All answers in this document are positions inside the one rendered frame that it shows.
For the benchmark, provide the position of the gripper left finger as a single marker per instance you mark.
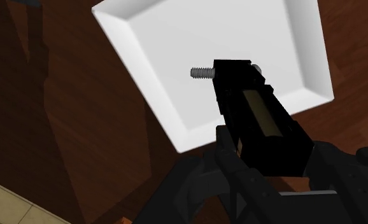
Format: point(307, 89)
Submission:
point(224, 173)

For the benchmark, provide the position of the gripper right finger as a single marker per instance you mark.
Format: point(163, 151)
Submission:
point(357, 186)

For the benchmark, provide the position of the black tool with grey bolt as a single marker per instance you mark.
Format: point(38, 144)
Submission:
point(266, 149)

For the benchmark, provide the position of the white square plate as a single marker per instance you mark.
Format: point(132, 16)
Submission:
point(187, 37)

